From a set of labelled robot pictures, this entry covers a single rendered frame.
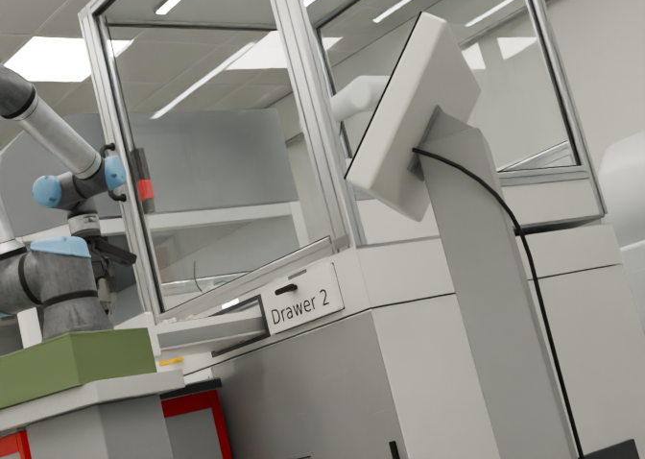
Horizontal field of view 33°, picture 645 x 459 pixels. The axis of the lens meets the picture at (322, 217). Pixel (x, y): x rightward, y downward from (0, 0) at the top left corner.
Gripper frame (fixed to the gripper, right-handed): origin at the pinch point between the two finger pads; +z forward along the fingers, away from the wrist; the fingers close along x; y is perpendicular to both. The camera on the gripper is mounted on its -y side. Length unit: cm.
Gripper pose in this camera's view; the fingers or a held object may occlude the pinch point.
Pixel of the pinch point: (110, 311)
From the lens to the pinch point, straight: 276.8
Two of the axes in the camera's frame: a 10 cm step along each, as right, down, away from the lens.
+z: 2.4, 9.5, -1.7
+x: 6.0, -2.9, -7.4
